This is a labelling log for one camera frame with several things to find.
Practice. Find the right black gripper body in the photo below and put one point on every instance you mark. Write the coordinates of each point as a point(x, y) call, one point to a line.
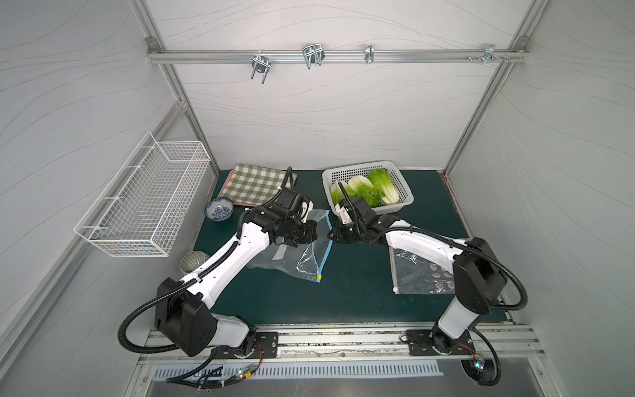
point(345, 232)

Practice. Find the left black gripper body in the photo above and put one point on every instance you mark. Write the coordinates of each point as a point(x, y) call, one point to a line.
point(303, 231)

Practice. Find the chinese cabbage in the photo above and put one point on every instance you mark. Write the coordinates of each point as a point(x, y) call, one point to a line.
point(367, 190)
point(382, 181)
point(338, 189)

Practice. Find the white plastic basket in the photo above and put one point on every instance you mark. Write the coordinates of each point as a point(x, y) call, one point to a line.
point(346, 172)

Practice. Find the clear blue zipper bag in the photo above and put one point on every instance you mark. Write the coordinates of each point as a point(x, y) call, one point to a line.
point(306, 261)

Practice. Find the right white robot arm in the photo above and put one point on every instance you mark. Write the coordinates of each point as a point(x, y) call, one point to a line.
point(478, 280)

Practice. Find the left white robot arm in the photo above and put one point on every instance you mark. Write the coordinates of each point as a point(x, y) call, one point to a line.
point(186, 317)

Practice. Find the pink dotted zipper bag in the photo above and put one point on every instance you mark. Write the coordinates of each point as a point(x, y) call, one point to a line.
point(412, 274)

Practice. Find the green checkered cloth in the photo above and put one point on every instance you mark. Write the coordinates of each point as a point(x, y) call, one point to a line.
point(251, 185)

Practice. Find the blue white porcelain bowl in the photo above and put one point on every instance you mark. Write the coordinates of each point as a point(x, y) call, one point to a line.
point(219, 209)

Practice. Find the striped ceramic mug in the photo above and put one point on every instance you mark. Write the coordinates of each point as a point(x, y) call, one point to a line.
point(193, 261)

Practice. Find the metal hook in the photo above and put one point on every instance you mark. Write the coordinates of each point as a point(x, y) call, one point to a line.
point(489, 56)
point(313, 55)
point(260, 65)
point(369, 54)

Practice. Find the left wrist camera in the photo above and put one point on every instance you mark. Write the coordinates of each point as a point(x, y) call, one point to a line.
point(306, 207)

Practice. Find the white wire wall basket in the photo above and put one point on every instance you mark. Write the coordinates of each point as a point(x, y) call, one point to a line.
point(141, 210)

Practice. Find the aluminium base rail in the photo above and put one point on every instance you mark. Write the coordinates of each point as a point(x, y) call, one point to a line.
point(400, 341)

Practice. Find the aluminium top rail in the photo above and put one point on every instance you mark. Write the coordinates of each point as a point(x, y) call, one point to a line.
point(356, 56)

